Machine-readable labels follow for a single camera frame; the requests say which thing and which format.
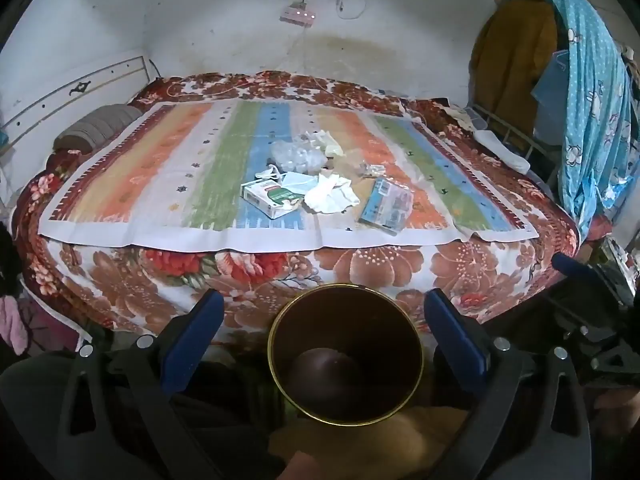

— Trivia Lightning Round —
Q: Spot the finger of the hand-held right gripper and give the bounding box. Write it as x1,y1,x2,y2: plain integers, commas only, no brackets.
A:
551,252,628,307

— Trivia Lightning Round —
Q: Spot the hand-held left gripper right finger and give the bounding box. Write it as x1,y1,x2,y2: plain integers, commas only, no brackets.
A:
422,287,596,480

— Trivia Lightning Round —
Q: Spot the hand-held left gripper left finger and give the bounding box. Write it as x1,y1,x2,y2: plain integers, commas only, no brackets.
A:
55,287,227,480

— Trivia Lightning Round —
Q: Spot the dark bin with gold rim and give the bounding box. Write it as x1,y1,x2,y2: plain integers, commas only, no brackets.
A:
266,283,426,427

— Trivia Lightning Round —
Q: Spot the blue packet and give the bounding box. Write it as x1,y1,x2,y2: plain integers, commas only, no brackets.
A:
357,177,415,235

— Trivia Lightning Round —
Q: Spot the white box with green label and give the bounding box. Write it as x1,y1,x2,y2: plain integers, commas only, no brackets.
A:
240,180,306,220

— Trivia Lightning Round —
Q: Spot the light blue face mask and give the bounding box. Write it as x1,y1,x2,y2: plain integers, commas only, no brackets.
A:
255,164,322,199

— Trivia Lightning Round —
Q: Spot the small silvery wrapper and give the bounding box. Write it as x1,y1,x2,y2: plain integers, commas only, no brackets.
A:
350,161,387,179

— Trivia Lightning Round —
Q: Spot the white printed plastic bag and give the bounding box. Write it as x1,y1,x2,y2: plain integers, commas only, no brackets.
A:
304,172,362,214

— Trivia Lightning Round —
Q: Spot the clear plastic wrap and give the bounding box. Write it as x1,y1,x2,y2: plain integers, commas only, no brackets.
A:
269,132,329,174

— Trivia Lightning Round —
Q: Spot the floral brown blanket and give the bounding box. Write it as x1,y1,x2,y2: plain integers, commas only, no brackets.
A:
12,71,582,358

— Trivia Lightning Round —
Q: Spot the mustard fleece cloth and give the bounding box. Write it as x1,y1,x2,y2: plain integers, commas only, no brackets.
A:
269,404,472,480

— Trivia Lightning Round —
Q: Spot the white rolled cloth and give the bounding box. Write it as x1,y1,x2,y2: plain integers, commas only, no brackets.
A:
473,130,532,174

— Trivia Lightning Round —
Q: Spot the striped colourful mat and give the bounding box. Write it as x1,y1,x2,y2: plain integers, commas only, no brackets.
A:
39,97,542,254

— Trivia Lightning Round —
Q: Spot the blue printed hanging cloth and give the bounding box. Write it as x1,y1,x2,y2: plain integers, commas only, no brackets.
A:
539,0,637,242

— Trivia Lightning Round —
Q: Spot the denim cloth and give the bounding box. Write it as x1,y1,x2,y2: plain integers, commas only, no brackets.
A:
530,50,572,127

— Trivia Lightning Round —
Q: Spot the cream crumpled cloth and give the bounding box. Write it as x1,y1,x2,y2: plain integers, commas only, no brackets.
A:
444,104,482,127

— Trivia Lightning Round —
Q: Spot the pink fluffy cloth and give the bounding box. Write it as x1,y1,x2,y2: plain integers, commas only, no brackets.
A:
0,294,32,357

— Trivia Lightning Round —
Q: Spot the brown hanging jacket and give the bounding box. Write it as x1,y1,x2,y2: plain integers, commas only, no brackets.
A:
469,0,562,152

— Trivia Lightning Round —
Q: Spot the grey striped pillow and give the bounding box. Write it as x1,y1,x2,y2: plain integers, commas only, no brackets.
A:
52,104,144,154

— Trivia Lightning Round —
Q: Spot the white headboard with metal trim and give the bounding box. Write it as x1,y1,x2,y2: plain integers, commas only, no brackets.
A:
0,55,152,157

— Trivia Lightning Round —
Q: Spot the metal bed rail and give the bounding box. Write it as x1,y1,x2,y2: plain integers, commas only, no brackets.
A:
465,104,568,183

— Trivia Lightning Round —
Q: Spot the white cable loop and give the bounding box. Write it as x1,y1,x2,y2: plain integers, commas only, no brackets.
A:
334,0,369,21

